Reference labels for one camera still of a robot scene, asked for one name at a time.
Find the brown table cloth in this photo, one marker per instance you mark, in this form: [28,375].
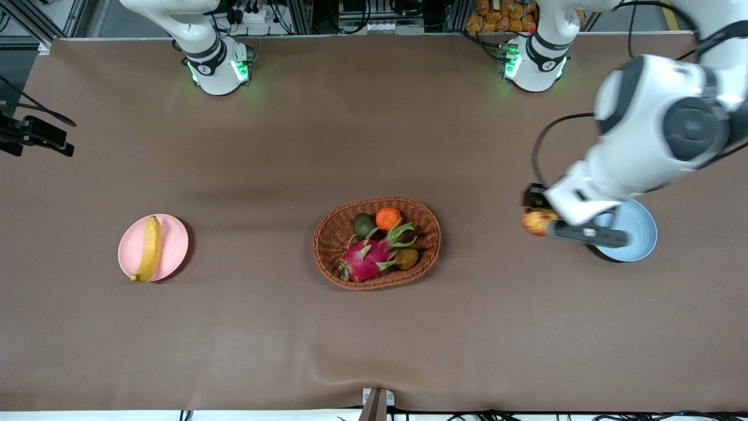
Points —
[374,146]

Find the pink dragon fruit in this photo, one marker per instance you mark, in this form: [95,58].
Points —
[365,260]

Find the brown wicker basket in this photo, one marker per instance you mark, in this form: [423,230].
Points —
[327,251]

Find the orange fruit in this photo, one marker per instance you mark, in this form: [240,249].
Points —
[388,218]

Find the pink plate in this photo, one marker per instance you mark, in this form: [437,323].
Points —
[172,245]

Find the white power strip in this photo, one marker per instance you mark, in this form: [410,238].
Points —
[252,14]

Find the grey metal mount bracket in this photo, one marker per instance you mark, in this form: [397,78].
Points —
[377,403]

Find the aluminium frame profile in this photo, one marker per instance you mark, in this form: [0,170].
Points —
[32,23]

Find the brown kiwi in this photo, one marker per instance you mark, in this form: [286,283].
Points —
[407,258]

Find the yellow banana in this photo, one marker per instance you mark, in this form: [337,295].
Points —
[150,248]

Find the blue plate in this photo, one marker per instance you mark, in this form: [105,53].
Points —
[641,234]

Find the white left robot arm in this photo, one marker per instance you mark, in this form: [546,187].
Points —
[648,117]

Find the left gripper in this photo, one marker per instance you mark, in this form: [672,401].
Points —
[534,198]

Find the bag of orange bread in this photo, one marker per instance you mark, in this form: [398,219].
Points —
[497,17]

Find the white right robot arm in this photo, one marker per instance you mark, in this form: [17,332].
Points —
[213,70]

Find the red yellow apple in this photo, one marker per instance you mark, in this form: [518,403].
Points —
[537,223]

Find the green avocado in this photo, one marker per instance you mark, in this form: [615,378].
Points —
[364,225]

